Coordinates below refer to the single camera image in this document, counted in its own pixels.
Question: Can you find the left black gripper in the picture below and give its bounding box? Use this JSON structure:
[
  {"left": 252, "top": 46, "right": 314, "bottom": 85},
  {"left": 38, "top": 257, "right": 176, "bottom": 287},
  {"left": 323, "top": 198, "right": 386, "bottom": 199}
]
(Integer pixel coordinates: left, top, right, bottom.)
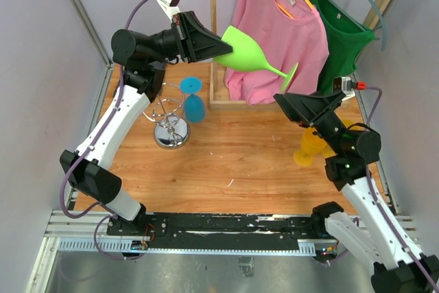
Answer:
[{"left": 145, "top": 11, "right": 235, "bottom": 65}]

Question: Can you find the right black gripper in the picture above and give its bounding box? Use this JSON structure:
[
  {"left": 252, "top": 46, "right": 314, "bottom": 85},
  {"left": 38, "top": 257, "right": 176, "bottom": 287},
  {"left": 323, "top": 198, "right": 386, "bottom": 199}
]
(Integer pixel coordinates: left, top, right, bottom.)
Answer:
[{"left": 272, "top": 89, "right": 347, "bottom": 156}]

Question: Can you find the orange wine glass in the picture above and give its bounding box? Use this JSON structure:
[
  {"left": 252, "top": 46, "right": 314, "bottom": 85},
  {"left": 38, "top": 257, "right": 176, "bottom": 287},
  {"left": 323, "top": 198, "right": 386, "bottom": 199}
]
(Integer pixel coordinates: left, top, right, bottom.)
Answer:
[
  {"left": 293, "top": 127, "right": 327, "bottom": 167},
  {"left": 321, "top": 118, "right": 358, "bottom": 159}
]

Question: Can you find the green wine glass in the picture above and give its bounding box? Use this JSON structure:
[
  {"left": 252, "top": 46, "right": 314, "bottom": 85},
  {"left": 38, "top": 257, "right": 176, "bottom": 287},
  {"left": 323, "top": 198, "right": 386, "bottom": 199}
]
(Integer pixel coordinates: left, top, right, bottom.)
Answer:
[{"left": 213, "top": 25, "right": 299, "bottom": 93}]

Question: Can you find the blue wine glass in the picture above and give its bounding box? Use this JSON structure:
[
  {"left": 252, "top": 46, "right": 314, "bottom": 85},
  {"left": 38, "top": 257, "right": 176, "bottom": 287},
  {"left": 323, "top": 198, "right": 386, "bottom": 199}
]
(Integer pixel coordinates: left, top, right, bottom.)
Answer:
[{"left": 180, "top": 76, "right": 206, "bottom": 124}]

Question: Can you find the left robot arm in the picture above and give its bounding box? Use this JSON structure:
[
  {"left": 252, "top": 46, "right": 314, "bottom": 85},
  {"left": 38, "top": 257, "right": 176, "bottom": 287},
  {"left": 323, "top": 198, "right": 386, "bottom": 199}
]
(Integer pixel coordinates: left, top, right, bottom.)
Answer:
[{"left": 59, "top": 11, "right": 233, "bottom": 235}]

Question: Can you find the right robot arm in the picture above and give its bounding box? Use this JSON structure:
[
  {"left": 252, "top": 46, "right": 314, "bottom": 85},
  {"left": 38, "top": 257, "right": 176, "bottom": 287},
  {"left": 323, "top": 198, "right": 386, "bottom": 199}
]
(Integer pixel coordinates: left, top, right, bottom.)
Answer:
[{"left": 274, "top": 91, "right": 438, "bottom": 292}]

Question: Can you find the wooden clothes rack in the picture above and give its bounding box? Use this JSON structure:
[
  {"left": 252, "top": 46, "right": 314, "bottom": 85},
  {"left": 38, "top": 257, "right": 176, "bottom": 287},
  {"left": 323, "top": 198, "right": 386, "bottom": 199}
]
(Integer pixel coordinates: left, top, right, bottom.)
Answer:
[{"left": 209, "top": 0, "right": 393, "bottom": 110}]

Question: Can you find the chrome wine glass rack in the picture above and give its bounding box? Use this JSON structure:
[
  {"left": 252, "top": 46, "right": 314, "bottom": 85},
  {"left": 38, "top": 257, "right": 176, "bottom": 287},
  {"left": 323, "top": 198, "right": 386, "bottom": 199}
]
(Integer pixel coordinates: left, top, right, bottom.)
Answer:
[{"left": 142, "top": 82, "right": 191, "bottom": 150}]

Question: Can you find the pink t-shirt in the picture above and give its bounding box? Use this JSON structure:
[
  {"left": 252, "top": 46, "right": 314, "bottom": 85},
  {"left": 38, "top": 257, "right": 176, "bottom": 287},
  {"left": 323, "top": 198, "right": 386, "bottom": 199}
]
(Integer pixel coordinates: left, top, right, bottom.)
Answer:
[{"left": 231, "top": 0, "right": 329, "bottom": 95}]

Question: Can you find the green t-shirt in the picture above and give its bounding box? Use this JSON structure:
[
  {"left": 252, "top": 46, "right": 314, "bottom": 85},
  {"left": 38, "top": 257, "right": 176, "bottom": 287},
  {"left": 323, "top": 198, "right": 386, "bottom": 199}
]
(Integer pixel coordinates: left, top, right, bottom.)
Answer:
[{"left": 310, "top": 0, "right": 375, "bottom": 95}]

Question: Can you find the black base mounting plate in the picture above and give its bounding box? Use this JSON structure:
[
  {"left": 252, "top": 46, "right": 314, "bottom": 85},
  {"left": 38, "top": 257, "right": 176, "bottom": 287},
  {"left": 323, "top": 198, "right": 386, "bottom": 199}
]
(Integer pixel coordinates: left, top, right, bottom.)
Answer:
[{"left": 106, "top": 213, "right": 336, "bottom": 253}]

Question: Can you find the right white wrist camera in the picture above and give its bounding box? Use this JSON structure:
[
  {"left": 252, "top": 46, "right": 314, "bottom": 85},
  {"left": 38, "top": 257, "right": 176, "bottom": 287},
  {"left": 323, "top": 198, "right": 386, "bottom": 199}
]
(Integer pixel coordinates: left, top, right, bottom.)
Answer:
[{"left": 333, "top": 77, "right": 366, "bottom": 99}]

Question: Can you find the aluminium frame post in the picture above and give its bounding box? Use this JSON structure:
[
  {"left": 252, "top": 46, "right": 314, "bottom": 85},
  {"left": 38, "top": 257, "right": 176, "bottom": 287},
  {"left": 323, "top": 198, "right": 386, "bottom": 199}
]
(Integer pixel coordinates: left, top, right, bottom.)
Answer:
[{"left": 50, "top": 0, "right": 114, "bottom": 66}]

